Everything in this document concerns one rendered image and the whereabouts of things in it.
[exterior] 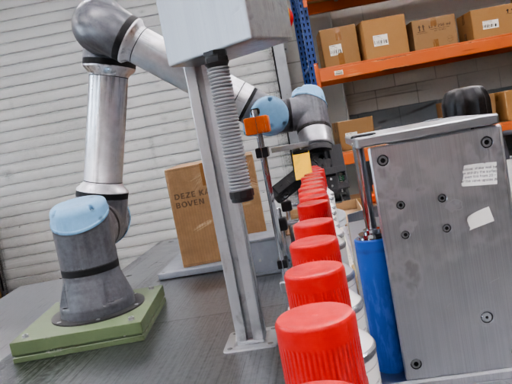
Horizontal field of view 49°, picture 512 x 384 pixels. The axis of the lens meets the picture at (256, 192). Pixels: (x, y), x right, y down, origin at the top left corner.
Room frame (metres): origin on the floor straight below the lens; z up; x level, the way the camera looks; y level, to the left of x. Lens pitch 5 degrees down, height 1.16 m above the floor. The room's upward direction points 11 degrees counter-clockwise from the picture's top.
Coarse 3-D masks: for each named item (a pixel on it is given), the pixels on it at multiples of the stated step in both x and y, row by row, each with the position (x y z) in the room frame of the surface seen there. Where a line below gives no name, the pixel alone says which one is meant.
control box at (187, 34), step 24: (168, 0) 0.83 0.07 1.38; (192, 0) 0.80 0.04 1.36; (216, 0) 0.77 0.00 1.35; (240, 0) 0.74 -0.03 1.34; (264, 0) 0.77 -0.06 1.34; (168, 24) 0.84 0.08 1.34; (192, 24) 0.80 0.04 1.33; (216, 24) 0.77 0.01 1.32; (240, 24) 0.75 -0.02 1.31; (264, 24) 0.76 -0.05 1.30; (288, 24) 0.80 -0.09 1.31; (168, 48) 0.84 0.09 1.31; (192, 48) 0.81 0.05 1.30; (216, 48) 0.78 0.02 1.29; (240, 48) 0.79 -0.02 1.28; (264, 48) 0.83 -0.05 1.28
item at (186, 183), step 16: (176, 176) 1.48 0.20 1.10; (192, 176) 1.48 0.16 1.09; (256, 176) 1.48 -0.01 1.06; (176, 192) 1.48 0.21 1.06; (192, 192) 1.48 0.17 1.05; (256, 192) 1.48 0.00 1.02; (176, 208) 1.48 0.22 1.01; (192, 208) 1.48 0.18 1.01; (208, 208) 1.48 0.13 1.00; (256, 208) 1.48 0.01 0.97; (176, 224) 1.48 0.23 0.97; (192, 224) 1.48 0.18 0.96; (208, 224) 1.48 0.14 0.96; (256, 224) 1.48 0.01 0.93; (192, 240) 1.48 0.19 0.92; (208, 240) 1.48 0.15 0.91; (192, 256) 1.48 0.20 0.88; (208, 256) 1.48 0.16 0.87
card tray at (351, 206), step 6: (336, 204) 2.06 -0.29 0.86; (342, 204) 2.05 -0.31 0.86; (348, 204) 2.05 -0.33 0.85; (354, 204) 2.05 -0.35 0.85; (294, 210) 2.07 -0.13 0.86; (348, 210) 2.03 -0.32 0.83; (354, 210) 2.01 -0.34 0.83; (294, 216) 2.08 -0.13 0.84; (288, 228) 1.89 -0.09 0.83; (288, 234) 1.78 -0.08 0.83
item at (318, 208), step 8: (312, 200) 0.57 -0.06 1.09; (320, 200) 0.56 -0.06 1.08; (304, 208) 0.54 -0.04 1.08; (312, 208) 0.54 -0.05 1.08; (320, 208) 0.54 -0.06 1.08; (328, 208) 0.55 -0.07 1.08; (304, 216) 0.55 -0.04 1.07; (312, 216) 0.54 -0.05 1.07; (320, 216) 0.54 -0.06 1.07; (328, 216) 0.55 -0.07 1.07; (344, 248) 0.54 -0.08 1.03; (344, 256) 0.54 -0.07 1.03
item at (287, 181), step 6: (312, 162) 1.18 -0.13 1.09; (288, 174) 1.18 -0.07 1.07; (294, 174) 1.18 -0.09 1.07; (282, 180) 1.18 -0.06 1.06; (288, 180) 1.17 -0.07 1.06; (294, 180) 1.17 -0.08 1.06; (300, 180) 1.18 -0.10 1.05; (276, 186) 1.17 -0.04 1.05; (282, 186) 1.17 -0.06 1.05; (288, 186) 1.17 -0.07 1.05; (294, 186) 1.18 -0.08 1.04; (276, 192) 1.16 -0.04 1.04; (282, 192) 1.16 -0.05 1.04; (288, 192) 1.17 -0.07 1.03; (294, 192) 1.20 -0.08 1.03; (276, 198) 1.17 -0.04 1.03; (282, 198) 1.18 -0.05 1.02
